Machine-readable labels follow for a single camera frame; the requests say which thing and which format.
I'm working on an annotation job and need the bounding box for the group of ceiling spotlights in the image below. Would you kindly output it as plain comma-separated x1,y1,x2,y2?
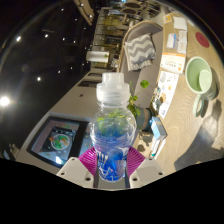
0,6,84,108

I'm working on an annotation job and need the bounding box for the white printed paper slip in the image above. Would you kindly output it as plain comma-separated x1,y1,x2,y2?
176,29,189,55

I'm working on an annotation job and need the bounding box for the flat round red coaster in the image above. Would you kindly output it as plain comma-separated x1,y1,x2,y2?
194,31,211,49

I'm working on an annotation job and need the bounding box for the small blue white card pack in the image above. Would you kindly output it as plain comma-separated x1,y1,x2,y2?
166,32,178,49

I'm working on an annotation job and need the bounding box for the green potted plant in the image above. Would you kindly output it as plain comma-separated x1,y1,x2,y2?
126,79,154,132

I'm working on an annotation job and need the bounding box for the yellow square card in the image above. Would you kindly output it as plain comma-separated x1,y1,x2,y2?
163,13,174,24

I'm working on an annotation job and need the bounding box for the group of dining chairs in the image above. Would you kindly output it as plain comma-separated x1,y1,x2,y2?
118,0,161,19

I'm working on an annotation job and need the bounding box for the clear bottle with blue label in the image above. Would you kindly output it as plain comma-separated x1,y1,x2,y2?
89,72,138,183

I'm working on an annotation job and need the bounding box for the white paper napkin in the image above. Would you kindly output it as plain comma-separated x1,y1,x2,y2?
173,16,188,32

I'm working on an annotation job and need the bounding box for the pale green ceramic mug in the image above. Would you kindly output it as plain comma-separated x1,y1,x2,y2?
184,55,218,118

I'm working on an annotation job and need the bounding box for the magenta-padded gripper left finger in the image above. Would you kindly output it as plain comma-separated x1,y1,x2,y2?
55,146,101,189

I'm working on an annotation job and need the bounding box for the grey white chevron cushion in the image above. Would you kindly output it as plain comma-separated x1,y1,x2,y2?
123,33,157,72

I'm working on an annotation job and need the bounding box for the small blue box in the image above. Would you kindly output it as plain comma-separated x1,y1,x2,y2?
149,116,168,141

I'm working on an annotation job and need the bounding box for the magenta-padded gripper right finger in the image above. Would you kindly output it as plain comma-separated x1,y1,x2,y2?
124,146,166,190

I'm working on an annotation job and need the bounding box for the grey curved sofa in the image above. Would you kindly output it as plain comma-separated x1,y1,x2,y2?
116,20,164,111

